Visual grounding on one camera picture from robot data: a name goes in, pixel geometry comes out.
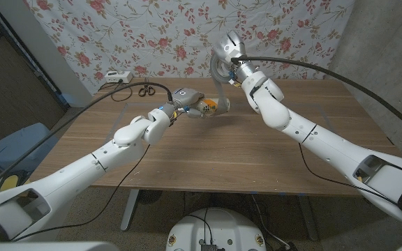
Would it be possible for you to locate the white power strip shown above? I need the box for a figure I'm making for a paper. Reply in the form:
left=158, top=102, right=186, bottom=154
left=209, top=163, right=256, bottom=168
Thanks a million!
left=104, top=70, right=134, bottom=84

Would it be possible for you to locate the white robot torso cover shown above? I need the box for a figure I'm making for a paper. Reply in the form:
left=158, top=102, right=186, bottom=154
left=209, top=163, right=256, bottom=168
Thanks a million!
left=0, top=241, right=120, bottom=251

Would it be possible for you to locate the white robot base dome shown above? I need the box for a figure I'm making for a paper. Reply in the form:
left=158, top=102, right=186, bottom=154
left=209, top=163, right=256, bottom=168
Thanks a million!
left=165, top=207, right=267, bottom=251

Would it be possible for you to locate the grey table leg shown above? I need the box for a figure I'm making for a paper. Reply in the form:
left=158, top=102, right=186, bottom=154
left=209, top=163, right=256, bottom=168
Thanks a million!
left=297, top=195, right=320, bottom=242
left=120, top=189, right=141, bottom=232

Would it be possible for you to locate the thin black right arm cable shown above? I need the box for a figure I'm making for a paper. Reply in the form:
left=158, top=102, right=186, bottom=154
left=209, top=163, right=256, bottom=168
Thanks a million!
left=297, top=142, right=402, bottom=241

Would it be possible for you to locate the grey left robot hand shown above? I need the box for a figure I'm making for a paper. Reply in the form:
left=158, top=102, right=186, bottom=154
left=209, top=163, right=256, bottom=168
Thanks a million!
left=171, top=87, right=206, bottom=120

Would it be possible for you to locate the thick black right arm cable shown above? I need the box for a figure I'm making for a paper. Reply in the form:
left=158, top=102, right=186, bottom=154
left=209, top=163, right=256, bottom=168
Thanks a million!
left=230, top=56, right=402, bottom=146

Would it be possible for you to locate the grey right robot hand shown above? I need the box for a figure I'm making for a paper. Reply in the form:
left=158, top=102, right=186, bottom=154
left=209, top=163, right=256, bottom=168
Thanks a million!
left=213, top=30, right=248, bottom=70

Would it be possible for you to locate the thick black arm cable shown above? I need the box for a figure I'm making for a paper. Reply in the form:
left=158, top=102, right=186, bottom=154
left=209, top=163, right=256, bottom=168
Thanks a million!
left=230, top=56, right=402, bottom=146
left=0, top=81, right=174, bottom=201

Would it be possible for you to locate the floral backdrop cloth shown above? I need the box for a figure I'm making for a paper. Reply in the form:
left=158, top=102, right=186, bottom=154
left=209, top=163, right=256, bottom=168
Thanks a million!
left=24, top=0, right=357, bottom=96

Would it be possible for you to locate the grey duct tape roll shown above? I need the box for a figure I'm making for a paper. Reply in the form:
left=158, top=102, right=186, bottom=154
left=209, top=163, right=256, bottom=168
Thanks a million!
left=209, top=52, right=234, bottom=115

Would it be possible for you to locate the yellow and black floor object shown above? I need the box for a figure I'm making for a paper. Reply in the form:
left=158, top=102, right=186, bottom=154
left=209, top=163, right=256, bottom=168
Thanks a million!
left=0, top=171, right=31, bottom=193

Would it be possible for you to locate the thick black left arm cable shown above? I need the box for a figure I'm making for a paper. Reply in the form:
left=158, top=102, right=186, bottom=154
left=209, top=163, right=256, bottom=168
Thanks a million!
left=0, top=81, right=174, bottom=201

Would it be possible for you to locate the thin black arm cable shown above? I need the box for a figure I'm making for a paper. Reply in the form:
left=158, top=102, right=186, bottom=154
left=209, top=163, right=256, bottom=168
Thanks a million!
left=12, top=144, right=151, bottom=242
left=297, top=142, right=402, bottom=241

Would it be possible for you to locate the grey floor cable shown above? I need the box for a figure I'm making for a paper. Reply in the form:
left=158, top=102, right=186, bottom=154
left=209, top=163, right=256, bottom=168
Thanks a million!
left=251, top=195, right=292, bottom=250

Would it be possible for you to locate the black looped power cord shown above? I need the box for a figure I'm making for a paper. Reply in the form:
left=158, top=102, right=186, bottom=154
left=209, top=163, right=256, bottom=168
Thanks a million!
left=98, top=80, right=133, bottom=102

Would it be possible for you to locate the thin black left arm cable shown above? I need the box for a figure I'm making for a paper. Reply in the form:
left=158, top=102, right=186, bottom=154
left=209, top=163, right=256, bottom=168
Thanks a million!
left=12, top=144, right=151, bottom=242

